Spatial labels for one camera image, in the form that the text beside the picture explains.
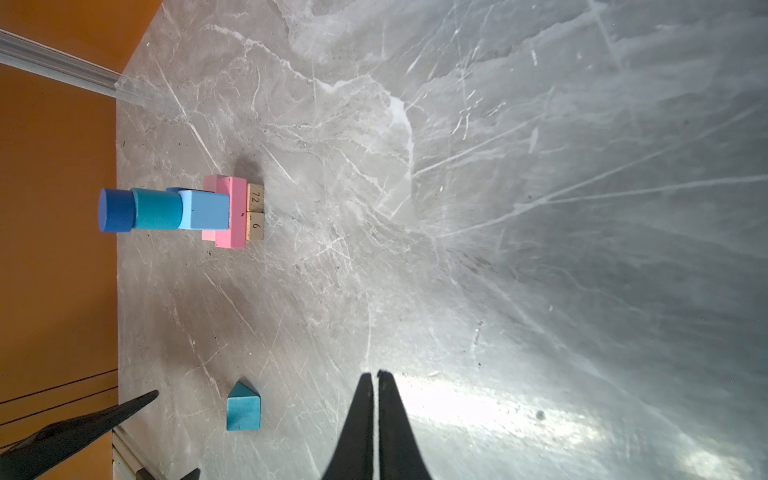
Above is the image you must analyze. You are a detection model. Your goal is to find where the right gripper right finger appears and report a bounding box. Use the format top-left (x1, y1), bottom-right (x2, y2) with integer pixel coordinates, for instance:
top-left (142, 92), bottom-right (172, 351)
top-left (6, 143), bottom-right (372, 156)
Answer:
top-left (377, 370), bottom-right (432, 480)

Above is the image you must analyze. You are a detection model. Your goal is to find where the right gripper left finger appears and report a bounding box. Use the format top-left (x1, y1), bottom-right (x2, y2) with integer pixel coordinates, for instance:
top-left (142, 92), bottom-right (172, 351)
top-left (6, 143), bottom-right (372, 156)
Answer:
top-left (322, 373), bottom-right (374, 480)

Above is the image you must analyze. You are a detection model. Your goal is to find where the teal cube block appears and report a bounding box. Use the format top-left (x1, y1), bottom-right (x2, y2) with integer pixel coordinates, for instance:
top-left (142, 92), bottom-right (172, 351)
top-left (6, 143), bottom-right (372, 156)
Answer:
top-left (226, 381), bottom-right (261, 432)

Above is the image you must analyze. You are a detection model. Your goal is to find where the dark pink rectangular block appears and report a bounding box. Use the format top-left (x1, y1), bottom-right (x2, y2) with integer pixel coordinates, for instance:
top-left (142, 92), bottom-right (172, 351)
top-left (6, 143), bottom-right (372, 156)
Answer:
top-left (215, 176), bottom-right (248, 249)

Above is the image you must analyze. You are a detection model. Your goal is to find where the dark blue cylinder block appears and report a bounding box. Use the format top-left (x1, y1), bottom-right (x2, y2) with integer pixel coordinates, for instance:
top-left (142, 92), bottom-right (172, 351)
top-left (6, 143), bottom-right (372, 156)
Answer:
top-left (98, 188), bottom-right (136, 233)

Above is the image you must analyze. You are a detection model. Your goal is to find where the teal cylinder block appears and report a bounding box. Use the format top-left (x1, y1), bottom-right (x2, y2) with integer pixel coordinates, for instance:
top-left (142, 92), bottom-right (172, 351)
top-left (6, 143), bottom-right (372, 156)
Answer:
top-left (131, 188), bottom-right (183, 230)

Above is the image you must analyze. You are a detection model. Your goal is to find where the light blue cube block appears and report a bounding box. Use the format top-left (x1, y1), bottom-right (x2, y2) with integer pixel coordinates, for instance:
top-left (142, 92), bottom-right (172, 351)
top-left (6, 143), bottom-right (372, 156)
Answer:
top-left (178, 190), bottom-right (230, 231)

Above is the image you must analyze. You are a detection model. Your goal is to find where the plain wood plank block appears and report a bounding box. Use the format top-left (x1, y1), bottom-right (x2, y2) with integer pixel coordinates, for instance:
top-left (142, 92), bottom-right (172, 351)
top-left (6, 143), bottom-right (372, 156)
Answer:
top-left (247, 183), bottom-right (265, 213)

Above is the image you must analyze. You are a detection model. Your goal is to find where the light pink rectangular block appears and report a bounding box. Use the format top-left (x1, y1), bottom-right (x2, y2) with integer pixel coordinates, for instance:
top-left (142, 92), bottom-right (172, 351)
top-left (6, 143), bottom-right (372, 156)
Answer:
top-left (201, 175), bottom-right (229, 242)

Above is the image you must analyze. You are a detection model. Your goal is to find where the aluminium front rail frame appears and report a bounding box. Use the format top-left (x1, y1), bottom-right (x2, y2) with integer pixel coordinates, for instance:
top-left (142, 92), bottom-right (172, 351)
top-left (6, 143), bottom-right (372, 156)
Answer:
top-left (112, 427), bottom-right (164, 480)

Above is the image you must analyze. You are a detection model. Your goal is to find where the left aluminium corner post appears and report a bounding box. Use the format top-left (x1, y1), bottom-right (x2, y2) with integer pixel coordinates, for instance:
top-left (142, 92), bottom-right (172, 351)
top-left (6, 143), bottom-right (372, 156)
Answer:
top-left (1, 30), bottom-right (120, 99)

